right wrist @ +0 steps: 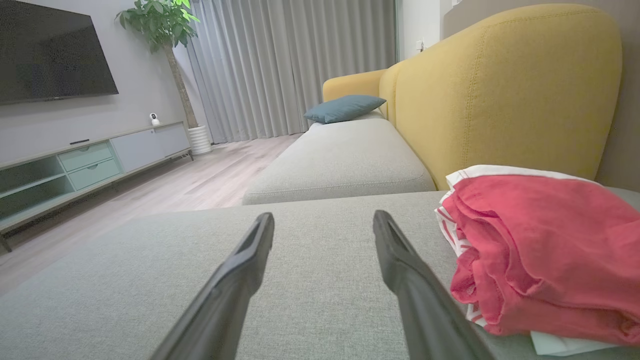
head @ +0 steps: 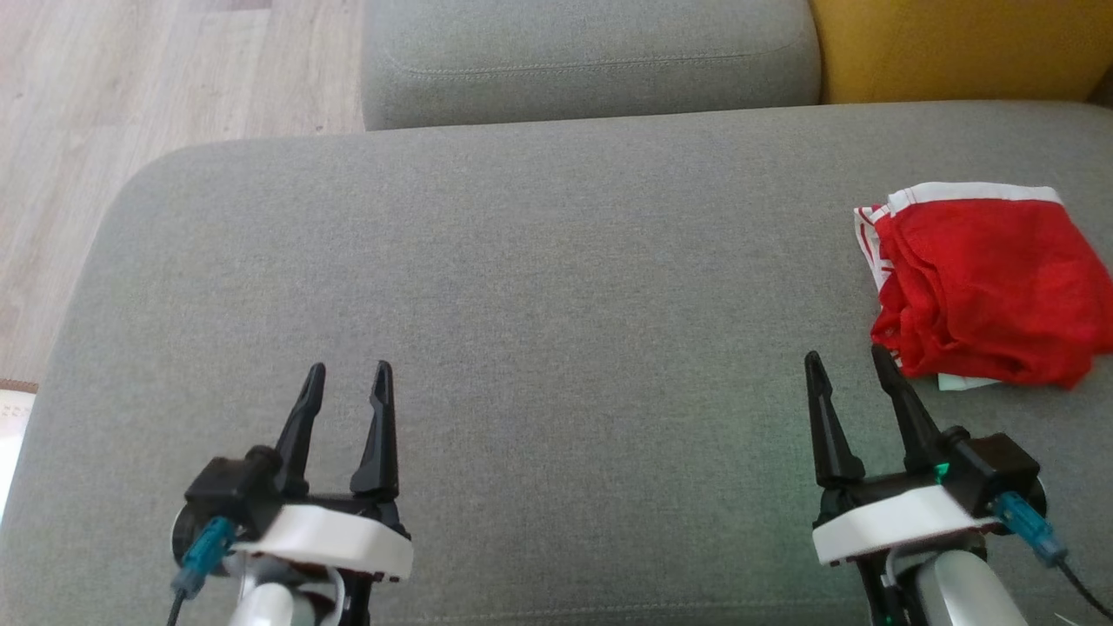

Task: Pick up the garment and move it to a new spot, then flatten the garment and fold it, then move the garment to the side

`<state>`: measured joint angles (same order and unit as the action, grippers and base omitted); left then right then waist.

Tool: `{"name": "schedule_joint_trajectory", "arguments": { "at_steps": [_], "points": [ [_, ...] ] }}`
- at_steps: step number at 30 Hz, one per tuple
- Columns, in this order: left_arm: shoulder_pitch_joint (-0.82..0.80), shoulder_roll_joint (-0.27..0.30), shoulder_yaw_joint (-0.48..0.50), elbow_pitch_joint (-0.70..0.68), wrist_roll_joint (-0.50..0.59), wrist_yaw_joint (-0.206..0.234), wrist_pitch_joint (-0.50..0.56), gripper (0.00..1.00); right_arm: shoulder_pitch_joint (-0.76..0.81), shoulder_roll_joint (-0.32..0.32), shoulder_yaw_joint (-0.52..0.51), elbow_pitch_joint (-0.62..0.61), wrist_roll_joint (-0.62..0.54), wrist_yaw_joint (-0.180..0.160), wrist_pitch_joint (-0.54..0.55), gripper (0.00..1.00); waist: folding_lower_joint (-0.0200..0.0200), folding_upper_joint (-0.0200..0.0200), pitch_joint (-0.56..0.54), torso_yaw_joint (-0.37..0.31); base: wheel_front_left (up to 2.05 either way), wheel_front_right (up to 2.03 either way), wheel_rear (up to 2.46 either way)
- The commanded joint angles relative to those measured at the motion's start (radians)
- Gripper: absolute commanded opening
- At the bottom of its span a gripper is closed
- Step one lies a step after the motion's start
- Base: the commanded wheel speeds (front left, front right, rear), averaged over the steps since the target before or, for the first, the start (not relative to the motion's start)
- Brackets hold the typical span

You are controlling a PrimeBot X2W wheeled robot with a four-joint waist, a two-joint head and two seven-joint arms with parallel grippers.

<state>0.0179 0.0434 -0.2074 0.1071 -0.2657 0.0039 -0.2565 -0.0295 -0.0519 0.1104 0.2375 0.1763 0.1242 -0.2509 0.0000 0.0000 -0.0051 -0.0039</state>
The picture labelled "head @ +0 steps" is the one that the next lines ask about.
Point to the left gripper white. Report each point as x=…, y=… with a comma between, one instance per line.
x=339, y=539

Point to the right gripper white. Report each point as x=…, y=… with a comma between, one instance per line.
x=896, y=522

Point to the red white basketball jersey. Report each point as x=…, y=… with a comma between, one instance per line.
x=983, y=278

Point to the large grey sofa cushion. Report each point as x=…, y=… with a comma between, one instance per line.
x=565, y=304

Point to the light patterned floor rug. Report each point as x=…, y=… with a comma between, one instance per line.
x=10, y=426

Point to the yellow sofa backrest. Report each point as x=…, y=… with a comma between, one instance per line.
x=956, y=43

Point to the long grey sofa seat cushion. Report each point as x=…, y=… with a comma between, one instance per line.
x=591, y=52

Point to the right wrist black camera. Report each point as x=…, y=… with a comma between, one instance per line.
x=991, y=469

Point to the wrist black camera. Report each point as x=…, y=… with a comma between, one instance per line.
x=991, y=469
x=230, y=491

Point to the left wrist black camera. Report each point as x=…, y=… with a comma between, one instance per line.
x=230, y=491

